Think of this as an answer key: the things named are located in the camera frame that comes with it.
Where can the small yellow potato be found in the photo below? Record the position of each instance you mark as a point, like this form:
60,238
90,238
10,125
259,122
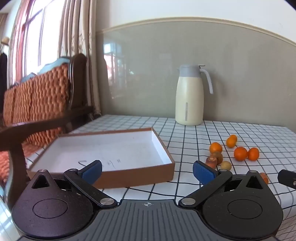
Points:
226,165

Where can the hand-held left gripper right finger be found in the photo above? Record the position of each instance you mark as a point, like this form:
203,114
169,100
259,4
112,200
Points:
203,172

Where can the cream thermos jug grey lid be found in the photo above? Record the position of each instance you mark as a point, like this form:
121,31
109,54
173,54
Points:
188,99

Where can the straw hat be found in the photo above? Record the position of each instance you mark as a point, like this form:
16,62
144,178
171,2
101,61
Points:
5,41

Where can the dark wooden armchair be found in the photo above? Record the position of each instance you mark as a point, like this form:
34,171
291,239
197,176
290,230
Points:
34,126

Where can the orange quilted chair cushion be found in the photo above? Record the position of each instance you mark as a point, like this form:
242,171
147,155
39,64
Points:
41,97

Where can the light blue cloth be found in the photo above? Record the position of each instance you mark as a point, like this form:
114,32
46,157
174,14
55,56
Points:
49,67

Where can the orange carrot piece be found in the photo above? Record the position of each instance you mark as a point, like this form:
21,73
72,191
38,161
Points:
265,178

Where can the red framed window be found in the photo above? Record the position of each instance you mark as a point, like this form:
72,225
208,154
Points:
34,46

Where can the brown orange carrot chunk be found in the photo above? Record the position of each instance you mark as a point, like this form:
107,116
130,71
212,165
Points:
211,162

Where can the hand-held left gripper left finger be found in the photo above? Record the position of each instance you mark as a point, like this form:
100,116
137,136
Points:
92,172

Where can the beige patterned curtain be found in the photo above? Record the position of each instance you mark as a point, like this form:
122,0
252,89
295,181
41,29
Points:
90,58

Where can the small orange mandarin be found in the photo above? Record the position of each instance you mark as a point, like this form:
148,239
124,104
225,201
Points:
253,154
240,153
215,147
231,141

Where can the brown cardboard box tray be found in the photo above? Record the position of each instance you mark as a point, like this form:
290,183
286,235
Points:
104,148

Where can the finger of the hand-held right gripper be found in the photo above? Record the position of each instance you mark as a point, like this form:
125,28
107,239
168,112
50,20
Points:
288,178

